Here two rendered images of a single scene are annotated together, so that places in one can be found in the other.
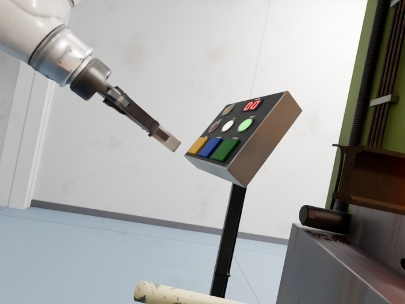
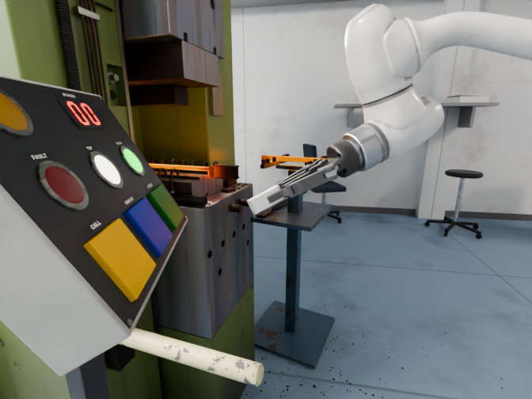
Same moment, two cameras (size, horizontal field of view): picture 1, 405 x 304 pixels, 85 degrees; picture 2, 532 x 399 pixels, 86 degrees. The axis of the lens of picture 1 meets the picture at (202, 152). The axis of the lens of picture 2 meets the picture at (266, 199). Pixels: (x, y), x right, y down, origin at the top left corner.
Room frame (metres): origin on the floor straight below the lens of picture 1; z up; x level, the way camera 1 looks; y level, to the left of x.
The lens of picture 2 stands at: (1.02, 0.26, 1.15)
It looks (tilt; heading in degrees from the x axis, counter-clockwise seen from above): 15 degrees down; 198
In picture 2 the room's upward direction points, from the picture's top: straight up
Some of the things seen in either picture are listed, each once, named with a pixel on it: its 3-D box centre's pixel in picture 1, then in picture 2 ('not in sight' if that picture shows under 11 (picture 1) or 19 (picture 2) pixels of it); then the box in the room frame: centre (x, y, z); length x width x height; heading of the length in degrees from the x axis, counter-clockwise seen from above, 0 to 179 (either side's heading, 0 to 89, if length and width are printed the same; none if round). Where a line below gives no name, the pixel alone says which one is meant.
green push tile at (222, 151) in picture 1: (225, 150); (165, 207); (0.61, -0.06, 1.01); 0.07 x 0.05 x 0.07; 24
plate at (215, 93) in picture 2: not in sight; (216, 93); (-0.13, -0.33, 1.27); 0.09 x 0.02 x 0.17; 179
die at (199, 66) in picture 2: not in sight; (146, 70); (0.19, -0.42, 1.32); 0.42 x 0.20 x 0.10; 89
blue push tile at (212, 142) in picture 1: (210, 148); (148, 227); (0.70, -0.02, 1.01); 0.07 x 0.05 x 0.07; 24
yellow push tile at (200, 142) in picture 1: (199, 146); (121, 258); (0.80, 0.02, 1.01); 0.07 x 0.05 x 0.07; 24
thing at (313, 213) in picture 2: not in sight; (294, 212); (-0.35, -0.03, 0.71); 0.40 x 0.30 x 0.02; 171
